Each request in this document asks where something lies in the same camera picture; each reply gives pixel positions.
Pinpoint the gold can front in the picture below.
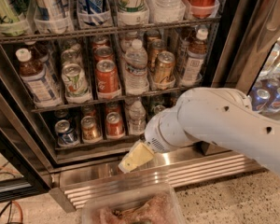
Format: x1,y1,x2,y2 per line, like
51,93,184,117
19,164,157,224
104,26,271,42
153,51,175,84

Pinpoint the white green soda can rear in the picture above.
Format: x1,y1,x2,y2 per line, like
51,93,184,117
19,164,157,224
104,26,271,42
61,49,81,66

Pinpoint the green can bottom shelf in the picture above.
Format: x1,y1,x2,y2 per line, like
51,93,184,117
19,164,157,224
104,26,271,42
151,105,165,116

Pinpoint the water bottle bottom shelf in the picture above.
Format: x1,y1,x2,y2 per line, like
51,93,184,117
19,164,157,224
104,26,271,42
129,101,146,134

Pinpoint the gold can rear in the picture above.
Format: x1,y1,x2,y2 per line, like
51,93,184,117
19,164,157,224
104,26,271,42
144,29,161,48

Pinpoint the red can bottom shelf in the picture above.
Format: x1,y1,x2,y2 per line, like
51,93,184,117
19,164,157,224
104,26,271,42
106,112,124,136

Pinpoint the steel fridge vent grille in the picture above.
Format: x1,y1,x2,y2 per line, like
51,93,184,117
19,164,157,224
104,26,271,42
49,146,261,212

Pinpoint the clear water bottle shelf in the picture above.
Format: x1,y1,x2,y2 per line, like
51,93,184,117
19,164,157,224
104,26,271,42
147,0,186,23
124,39,147,94

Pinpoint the red coke can rear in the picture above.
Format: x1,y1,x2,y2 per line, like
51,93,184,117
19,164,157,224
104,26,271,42
91,35,110,49

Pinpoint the iced tea bottle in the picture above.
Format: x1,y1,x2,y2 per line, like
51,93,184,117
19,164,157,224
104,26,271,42
16,49,59,103
181,28,208,81

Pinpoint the white green soda can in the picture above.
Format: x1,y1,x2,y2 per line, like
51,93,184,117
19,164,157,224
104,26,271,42
61,49,81,66
62,63,89,97

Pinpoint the iced tea bottle right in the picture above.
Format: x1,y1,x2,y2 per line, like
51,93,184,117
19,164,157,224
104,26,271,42
181,28,208,81

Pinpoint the iced tea bottle left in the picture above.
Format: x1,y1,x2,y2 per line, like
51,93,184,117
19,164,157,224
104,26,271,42
16,49,59,103

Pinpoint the clear plastic food container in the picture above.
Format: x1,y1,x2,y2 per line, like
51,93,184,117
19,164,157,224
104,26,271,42
81,183,186,224

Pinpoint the clear water bottle top shelf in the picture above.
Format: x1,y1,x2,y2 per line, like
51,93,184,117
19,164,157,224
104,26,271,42
147,0,186,23

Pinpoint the white green soda can front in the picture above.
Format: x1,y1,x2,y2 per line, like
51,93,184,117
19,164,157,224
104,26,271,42
62,63,89,97

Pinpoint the gold can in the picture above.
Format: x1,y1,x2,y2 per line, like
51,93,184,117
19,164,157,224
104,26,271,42
148,39,166,71
144,29,161,48
153,51,175,84

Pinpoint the clear water bottle middle shelf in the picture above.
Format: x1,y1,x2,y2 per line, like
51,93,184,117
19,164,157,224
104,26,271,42
124,39,147,94

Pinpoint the orange can bottom shelf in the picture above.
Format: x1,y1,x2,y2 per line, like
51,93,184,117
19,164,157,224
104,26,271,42
81,116,101,141

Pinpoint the red coke can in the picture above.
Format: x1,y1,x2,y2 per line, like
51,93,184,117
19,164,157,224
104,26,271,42
95,60,119,93
91,35,110,49
94,46,114,63

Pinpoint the blue white can top shelf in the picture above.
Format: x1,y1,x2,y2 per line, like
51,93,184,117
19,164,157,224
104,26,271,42
77,0,110,29

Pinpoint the wire top shelf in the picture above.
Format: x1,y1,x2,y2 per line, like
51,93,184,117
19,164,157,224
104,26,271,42
0,15,222,45

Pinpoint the red coke can front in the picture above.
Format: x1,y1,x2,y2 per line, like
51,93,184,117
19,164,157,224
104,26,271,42
95,60,119,93

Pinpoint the blue pepsi can bottom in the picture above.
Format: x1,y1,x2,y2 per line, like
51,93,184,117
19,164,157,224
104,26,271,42
54,119,78,146

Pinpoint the pepsi can behind door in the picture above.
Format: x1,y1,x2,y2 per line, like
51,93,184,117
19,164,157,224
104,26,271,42
251,89,270,112
267,88,280,112

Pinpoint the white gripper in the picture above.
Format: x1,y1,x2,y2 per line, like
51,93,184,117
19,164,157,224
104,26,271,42
119,107,190,174

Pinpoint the white green can top shelf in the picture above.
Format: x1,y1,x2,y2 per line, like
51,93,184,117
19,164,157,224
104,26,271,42
118,0,145,25

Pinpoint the orange floor cable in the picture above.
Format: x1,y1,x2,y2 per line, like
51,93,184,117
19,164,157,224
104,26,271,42
0,200,24,224

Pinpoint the glass fridge door right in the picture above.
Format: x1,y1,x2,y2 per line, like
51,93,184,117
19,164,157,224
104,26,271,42
212,0,280,123

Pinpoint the silver can top shelf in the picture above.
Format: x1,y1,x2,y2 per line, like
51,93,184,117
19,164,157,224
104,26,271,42
34,0,74,35

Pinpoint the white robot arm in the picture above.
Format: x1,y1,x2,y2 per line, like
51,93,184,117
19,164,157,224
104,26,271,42
119,87,280,176

